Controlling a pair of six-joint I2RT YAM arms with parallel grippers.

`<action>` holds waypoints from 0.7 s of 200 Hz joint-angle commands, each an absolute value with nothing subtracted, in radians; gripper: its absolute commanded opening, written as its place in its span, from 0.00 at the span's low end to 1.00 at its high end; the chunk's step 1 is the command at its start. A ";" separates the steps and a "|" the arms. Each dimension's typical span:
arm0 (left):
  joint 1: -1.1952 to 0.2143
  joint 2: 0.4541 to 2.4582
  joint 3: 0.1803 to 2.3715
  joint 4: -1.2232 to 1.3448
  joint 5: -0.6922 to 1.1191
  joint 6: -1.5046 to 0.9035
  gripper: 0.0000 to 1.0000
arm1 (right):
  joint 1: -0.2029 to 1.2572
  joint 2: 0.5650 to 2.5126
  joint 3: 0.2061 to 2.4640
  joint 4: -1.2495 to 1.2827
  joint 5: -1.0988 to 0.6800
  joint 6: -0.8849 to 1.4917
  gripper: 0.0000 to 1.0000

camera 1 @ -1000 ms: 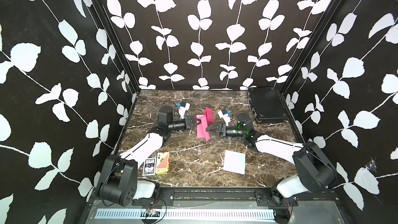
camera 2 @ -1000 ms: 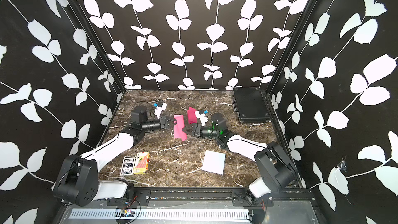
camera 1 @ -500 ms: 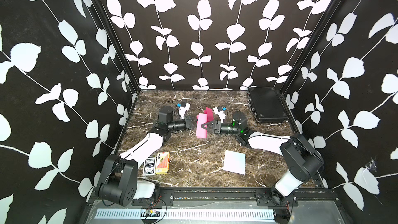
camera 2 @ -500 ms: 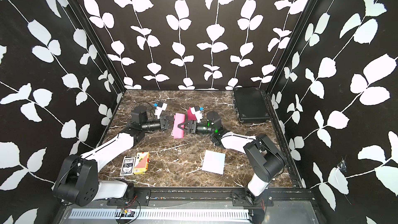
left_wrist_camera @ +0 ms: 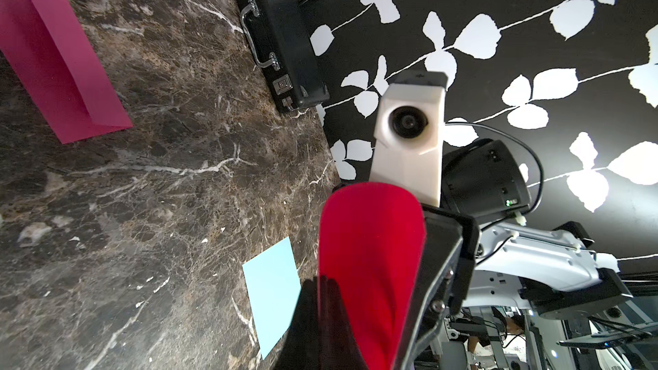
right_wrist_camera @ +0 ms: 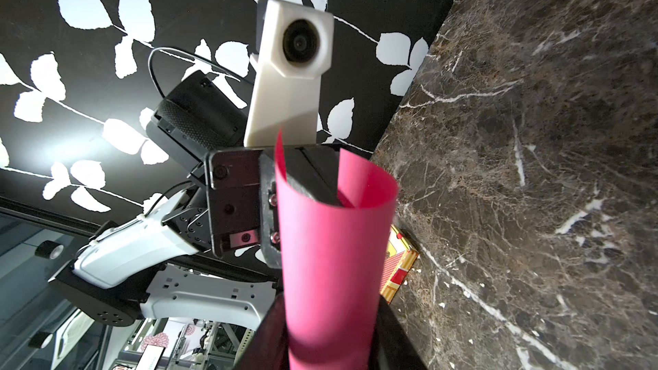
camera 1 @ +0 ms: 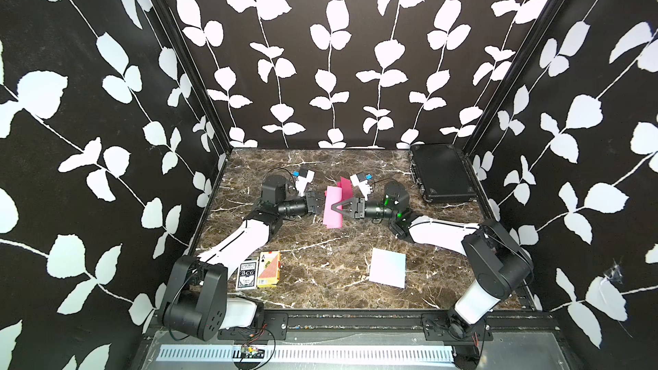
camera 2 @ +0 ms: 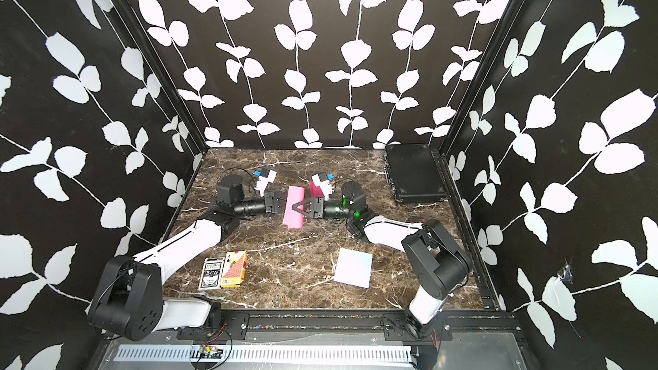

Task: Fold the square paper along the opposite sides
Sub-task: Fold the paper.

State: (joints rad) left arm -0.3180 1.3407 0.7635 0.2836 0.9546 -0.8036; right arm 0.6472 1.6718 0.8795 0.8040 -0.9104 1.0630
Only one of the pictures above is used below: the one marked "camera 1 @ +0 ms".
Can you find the small circuit board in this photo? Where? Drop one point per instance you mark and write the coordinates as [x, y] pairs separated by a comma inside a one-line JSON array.
[[251, 352]]

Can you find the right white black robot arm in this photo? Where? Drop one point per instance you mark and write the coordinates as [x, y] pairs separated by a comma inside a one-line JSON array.
[[497, 261]]

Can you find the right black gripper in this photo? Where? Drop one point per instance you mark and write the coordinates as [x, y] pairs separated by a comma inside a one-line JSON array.
[[360, 209]]

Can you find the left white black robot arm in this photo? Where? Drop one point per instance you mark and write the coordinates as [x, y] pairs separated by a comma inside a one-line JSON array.
[[196, 302]]

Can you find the black white card deck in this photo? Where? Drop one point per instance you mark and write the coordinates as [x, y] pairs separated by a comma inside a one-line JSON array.
[[247, 273]]

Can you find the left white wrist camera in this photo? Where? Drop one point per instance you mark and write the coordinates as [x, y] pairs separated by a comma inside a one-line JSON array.
[[302, 178]]

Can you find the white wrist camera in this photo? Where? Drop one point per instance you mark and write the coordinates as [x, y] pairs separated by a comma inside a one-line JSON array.
[[302, 178], [362, 181]]

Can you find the black front mounting rail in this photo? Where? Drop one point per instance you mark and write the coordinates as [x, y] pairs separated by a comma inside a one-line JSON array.
[[428, 324]]

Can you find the black carrying case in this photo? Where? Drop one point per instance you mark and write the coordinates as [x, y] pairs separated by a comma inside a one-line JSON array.
[[440, 172]]

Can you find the white perforated strip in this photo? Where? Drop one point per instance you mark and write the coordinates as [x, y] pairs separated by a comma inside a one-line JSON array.
[[330, 354]]

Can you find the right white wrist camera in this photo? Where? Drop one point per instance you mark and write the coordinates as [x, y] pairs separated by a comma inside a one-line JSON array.
[[362, 181]]

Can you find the yellow red card box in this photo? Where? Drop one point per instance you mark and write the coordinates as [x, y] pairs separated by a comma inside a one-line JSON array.
[[268, 274]]

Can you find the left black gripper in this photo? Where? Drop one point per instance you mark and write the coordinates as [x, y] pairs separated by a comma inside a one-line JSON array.
[[305, 205]]

